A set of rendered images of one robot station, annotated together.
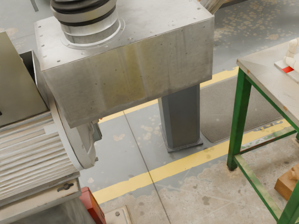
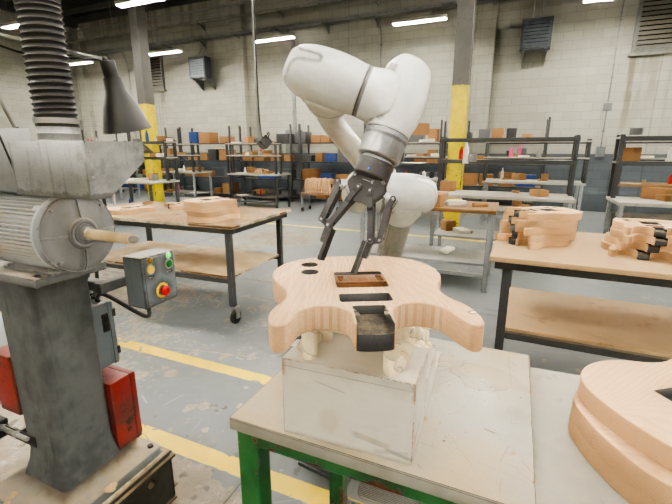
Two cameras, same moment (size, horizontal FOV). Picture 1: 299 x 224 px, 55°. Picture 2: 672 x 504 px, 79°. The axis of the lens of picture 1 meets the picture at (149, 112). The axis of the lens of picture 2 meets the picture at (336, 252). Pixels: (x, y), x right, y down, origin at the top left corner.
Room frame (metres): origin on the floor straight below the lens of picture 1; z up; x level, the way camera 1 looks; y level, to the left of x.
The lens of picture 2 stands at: (-0.02, -1.21, 1.51)
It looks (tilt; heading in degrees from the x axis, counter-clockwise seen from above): 14 degrees down; 36
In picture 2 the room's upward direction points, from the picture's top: straight up
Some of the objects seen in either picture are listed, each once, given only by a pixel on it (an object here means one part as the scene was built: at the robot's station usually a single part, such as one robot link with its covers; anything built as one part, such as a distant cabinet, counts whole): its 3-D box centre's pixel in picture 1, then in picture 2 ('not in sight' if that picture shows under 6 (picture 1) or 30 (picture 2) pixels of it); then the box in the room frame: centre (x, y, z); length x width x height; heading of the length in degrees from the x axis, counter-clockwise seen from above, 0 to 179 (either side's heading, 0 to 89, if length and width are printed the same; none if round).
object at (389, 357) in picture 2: not in sight; (392, 349); (0.59, -0.90, 1.15); 0.03 x 0.03 x 0.09
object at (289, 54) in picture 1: (290, 53); not in sight; (0.94, -0.63, 0.99); 0.03 x 0.03 x 0.09
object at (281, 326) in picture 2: not in sight; (291, 327); (0.42, -0.81, 1.23); 0.09 x 0.07 x 0.04; 40
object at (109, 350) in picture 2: not in sight; (88, 299); (0.63, 0.45, 0.93); 0.15 x 0.10 x 0.55; 102
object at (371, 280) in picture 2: not in sight; (359, 285); (0.63, -0.80, 1.24); 0.10 x 0.05 x 0.03; 130
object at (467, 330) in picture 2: not in sight; (453, 325); (0.57, -1.02, 1.23); 0.10 x 0.07 x 0.04; 40
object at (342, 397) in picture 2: not in sight; (356, 389); (0.62, -0.81, 1.02); 0.27 x 0.15 x 0.17; 106
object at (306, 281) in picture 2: not in sight; (359, 292); (0.62, -0.81, 1.23); 0.40 x 0.35 x 0.04; 40
